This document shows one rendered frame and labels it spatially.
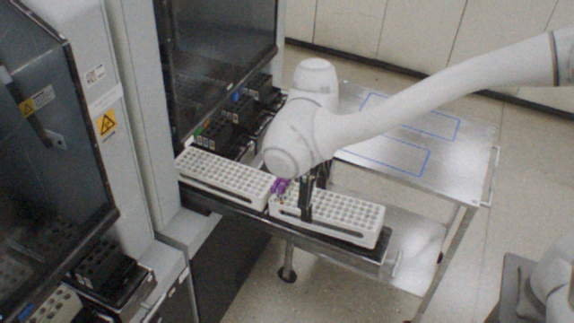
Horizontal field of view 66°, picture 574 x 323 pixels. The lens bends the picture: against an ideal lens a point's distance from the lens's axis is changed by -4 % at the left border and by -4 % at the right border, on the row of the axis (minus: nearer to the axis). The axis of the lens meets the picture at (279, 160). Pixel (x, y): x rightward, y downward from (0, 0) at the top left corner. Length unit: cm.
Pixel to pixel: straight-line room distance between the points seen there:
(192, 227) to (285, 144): 60
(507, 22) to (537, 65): 244
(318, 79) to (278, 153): 21
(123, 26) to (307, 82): 38
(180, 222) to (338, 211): 46
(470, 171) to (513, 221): 118
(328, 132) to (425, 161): 71
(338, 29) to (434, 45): 71
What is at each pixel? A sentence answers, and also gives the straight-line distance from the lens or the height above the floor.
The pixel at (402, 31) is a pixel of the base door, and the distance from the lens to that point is 343.
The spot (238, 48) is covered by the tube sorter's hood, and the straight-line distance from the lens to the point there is 139.
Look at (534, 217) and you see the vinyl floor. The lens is 277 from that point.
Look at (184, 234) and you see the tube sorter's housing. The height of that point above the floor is 73.
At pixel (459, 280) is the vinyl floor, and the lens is 231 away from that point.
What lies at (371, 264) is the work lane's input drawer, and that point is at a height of 79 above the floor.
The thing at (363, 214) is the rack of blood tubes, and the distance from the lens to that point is 120.
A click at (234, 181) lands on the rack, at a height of 86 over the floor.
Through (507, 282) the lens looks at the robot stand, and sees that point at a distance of 145.
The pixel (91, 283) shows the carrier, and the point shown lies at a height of 86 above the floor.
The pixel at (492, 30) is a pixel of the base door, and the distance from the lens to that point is 335.
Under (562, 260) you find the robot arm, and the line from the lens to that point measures 127.
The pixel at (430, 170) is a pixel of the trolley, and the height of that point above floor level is 82.
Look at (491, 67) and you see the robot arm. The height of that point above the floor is 137.
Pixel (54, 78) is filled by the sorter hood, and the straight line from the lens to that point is 84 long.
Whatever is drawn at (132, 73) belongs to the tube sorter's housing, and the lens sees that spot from 101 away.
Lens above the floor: 176
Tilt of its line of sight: 42 degrees down
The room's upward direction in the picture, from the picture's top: 3 degrees clockwise
